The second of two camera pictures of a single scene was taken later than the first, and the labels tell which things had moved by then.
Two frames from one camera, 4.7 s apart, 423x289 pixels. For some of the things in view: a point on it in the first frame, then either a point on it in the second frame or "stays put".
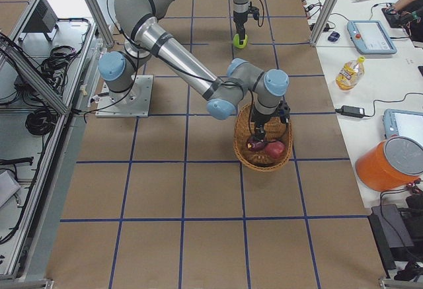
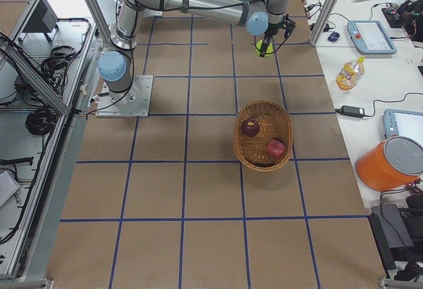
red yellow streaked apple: x=275 y=149 stays put
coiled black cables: x=41 y=122 stays put
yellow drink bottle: x=350 y=74 stays put
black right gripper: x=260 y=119 → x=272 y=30
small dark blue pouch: x=334 y=36 stays put
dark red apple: x=256 y=145 → x=250 y=127
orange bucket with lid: x=390 y=165 stays put
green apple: x=236 y=41 → x=269 y=51
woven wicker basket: x=277 y=130 stays put
